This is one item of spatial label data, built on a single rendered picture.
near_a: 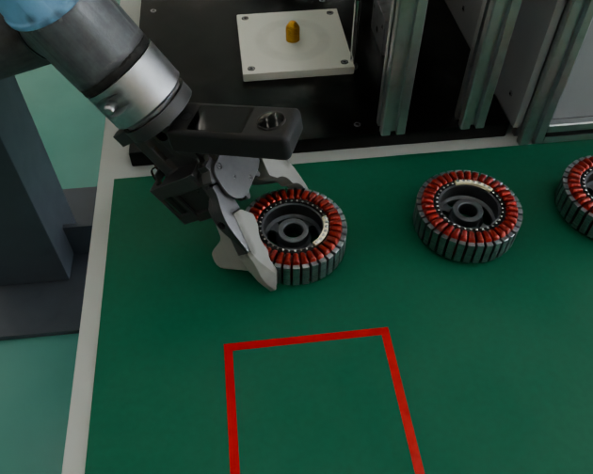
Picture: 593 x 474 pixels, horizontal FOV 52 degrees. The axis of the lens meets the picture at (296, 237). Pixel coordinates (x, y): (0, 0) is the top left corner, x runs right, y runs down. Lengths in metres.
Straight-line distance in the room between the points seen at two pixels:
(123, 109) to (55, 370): 1.05
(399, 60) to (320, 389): 0.36
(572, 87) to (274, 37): 0.40
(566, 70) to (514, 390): 0.37
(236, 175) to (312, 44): 0.35
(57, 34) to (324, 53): 0.44
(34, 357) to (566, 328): 1.21
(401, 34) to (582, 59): 0.22
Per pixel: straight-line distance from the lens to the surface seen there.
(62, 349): 1.55
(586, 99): 0.83
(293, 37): 0.89
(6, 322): 1.63
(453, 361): 0.60
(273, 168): 0.64
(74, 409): 0.60
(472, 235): 0.65
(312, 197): 0.66
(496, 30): 0.72
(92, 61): 0.53
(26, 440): 1.47
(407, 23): 0.68
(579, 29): 0.74
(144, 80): 0.54
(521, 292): 0.67
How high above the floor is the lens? 1.26
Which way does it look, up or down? 50 degrees down
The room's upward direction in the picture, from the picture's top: straight up
